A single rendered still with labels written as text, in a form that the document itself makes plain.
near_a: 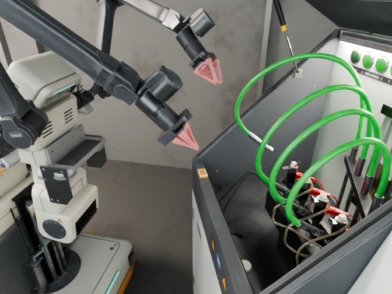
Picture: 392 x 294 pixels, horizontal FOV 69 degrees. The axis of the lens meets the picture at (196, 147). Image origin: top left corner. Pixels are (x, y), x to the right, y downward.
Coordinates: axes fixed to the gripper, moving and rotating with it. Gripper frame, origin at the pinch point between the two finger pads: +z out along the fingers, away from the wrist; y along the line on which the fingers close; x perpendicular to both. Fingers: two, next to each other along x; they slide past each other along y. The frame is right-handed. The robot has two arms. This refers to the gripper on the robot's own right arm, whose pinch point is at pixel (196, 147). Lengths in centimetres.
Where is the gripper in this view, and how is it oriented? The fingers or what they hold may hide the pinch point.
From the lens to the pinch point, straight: 77.9
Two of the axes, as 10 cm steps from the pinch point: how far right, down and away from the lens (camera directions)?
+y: 7.1, -5.8, -4.0
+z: 7.0, 6.6, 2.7
